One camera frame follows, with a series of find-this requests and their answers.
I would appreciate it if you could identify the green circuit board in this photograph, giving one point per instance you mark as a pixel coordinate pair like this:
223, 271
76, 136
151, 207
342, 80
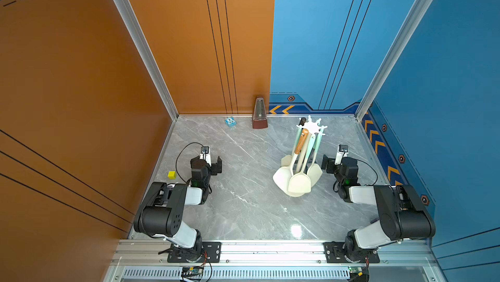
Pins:
192, 273
359, 274

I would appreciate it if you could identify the dark red metronome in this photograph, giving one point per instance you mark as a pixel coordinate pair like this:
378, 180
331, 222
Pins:
259, 117

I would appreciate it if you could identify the aluminium rail frame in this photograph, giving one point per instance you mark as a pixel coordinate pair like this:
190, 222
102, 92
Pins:
271, 260

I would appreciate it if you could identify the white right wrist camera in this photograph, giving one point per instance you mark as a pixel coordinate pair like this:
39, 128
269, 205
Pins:
341, 153

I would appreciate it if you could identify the cream spatula wooden handle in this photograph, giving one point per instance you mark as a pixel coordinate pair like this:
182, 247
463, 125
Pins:
299, 183

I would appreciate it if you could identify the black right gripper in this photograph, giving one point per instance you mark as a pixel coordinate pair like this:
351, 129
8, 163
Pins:
328, 163

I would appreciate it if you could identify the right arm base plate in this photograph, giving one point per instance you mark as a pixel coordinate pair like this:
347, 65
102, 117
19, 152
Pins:
339, 252

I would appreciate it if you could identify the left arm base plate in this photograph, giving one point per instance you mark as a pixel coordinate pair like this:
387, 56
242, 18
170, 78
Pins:
211, 251

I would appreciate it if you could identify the small yellow cube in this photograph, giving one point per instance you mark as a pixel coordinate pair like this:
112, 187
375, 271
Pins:
172, 175

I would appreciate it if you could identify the right green circuit board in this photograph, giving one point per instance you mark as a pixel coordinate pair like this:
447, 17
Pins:
359, 274

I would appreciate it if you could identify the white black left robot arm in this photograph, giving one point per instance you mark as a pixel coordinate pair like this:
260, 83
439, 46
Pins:
160, 214

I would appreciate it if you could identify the cream utensil rack stand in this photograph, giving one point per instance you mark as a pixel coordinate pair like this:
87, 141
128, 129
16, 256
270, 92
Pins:
288, 163

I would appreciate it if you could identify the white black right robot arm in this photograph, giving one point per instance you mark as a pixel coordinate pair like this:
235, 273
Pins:
401, 215

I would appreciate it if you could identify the dark metal trowel spatula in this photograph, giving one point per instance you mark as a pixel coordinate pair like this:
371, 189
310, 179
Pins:
302, 121

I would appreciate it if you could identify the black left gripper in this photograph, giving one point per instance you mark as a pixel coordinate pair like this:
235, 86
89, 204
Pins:
215, 165

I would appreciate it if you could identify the left green circuit board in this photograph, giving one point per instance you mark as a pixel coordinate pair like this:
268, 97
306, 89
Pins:
192, 273

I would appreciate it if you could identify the cream turner mint handle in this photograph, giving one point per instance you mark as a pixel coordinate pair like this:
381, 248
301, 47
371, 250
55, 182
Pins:
314, 172

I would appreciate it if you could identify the small blue toy cube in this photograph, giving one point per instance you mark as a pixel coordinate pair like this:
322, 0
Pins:
230, 122

